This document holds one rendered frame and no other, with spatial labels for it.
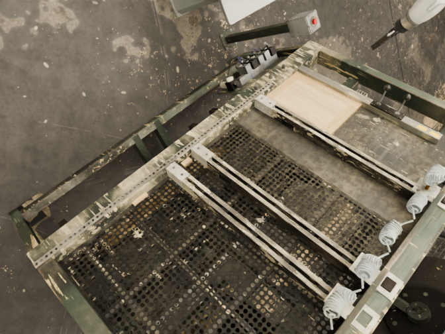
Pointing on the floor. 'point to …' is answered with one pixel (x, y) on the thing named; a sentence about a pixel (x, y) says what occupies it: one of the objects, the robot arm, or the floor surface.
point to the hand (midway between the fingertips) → (377, 44)
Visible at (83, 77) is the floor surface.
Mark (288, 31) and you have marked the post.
